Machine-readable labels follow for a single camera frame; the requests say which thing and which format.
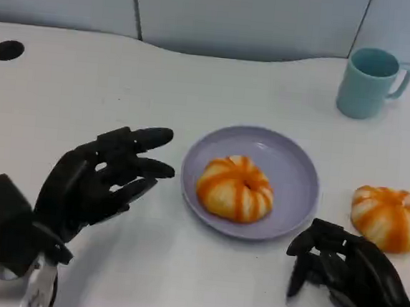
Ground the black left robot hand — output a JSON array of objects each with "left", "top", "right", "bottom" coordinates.
[{"left": 30, "top": 116, "right": 180, "bottom": 252}]

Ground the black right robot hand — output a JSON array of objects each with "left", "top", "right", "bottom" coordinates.
[{"left": 280, "top": 215, "right": 410, "bottom": 307}]

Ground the orange and white bread roll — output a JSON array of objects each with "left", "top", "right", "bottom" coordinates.
[
  {"left": 193, "top": 152, "right": 278, "bottom": 226},
  {"left": 347, "top": 183, "right": 410, "bottom": 255}
]

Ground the lilac plate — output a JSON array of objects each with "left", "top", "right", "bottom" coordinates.
[{"left": 175, "top": 120, "right": 326, "bottom": 247}]

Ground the pale green mug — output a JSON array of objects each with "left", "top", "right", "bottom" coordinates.
[{"left": 334, "top": 45, "right": 410, "bottom": 124}]

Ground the black table cable grommet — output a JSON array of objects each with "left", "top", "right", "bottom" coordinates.
[{"left": 0, "top": 39, "right": 26, "bottom": 63}]

